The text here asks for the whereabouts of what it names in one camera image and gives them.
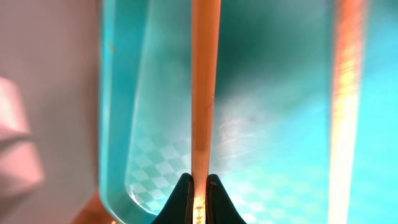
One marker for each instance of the grey plastic dish rack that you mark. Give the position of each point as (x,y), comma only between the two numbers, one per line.
(50,49)

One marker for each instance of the wooden chopstick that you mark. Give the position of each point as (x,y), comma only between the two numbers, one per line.
(349,30)
(205,34)

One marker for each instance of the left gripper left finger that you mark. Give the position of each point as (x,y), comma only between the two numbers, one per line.
(179,207)

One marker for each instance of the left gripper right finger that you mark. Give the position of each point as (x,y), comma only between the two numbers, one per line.
(219,207)

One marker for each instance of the teal serving tray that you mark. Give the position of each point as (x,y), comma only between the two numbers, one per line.
(271,127)

